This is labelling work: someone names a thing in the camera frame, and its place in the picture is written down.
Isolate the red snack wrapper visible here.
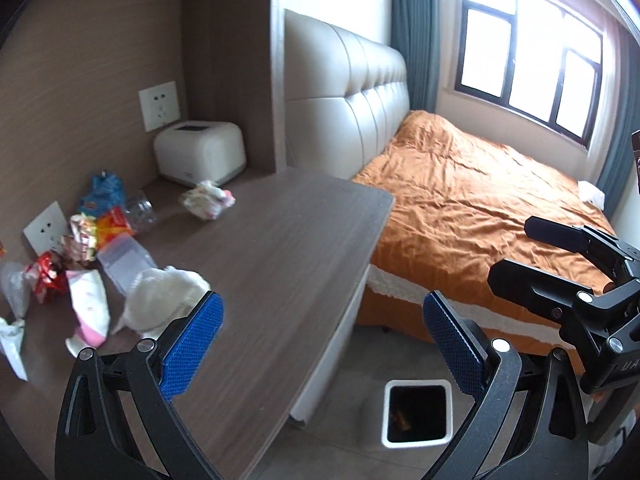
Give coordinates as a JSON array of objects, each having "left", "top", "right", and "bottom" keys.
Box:
[{"left": 25, "top": 250, "right": 67, "bottom": 304}]

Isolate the clear plastic bag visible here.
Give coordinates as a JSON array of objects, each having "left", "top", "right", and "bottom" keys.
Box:
[{"left": 1, "top": 262, "right": 30, "bottom": 320}]

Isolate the red white wrapper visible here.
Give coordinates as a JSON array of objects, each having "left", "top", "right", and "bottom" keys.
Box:
[{"left": 62, "top": 212, "right": 98, "bottom": 263}]

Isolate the clear plastic bottle orange label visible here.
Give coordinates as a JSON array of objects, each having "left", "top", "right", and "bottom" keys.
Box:
[{"left": 96, "top": 191, "right": 156, "bottom": 249}]

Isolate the white square trash bin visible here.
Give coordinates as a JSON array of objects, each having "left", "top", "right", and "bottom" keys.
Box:
[{"left": 381, "top": 379, "right": 454, "bottom": 450}]

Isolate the white pillow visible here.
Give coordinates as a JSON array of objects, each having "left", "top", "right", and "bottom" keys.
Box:
[{"left": 577, "top": 180, "right": 605, "bottom": 211}]

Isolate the right teal curtain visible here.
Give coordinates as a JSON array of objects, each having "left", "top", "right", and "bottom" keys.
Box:
[{"left": 597, "top": 28, "right": 639, "bottom": 219}]

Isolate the teal curtain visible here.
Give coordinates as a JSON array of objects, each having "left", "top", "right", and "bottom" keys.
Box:
[
  {"left": 597, "top": 28, "right": 639, "bottom": 219},
  {"left": 390, "top": 0, "right": 440, "bottom": 113}
]

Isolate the white panda print bag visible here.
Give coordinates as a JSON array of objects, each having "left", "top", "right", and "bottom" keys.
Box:
[{"left": 0, "top": 318, "right": 28, "bottom": 382}]

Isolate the pink white wrapper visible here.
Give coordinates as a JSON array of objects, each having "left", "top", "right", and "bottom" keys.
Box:
[{"left": 65, "top": 270, "right": 111, "bottom": 358}]

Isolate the white crumpled cloth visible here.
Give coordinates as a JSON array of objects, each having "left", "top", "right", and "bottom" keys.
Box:
[{"left": 112, "top": 266, "right": 212, "bottom": 339}]

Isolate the clear plastic container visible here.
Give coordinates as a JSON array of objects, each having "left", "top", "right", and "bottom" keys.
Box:
[{"left": 96, "top": 233, "right": 156, "bottom": 296}]

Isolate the white desk drawer cabinet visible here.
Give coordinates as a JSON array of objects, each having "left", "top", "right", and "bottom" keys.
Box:
[{"left": 288, "top": 266, "right": 370, "bottom": 426}]

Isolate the black framed window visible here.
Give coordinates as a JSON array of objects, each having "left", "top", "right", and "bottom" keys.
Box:
[{"left": 454, "top": 0, "right": 603, "bottom": 148}]

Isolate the blue snack bag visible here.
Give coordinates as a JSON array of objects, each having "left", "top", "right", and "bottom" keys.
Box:
[{"left": 78, "top": 171, "right": 126, "bottom": 218}]

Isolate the small crumpled paper ball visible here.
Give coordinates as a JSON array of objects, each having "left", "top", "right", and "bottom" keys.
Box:
[{"left": 179, "top": 180, "right": 235, "bottom": 221}]

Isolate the white tissue box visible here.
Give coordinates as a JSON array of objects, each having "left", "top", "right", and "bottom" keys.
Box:
[{"left": 153, "top": 120, "right": 247, "bottom": 188}]

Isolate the cream padded headboard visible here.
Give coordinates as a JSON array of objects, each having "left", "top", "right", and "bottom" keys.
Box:
[{"left": 284, "top": 10, "right": 410, "bottom": 179}]

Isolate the lower white wall socket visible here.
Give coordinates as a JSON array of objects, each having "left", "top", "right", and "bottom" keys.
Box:
[{"left": 23, "top": 202, "right": 68, "bottom": 256}]

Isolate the white wall socket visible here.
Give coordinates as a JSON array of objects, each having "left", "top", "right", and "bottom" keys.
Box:
[
  {"left": 23, "top": 202, "right": 68, "bottom": 256},
  {"left": 139, "top": 81, "right": 180, "bottom": 132}
]

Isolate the upper white wall socket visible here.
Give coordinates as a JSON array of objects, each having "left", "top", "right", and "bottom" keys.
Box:
[{"left": 139, "top": 81, "right": 180, "bottom": 132}]

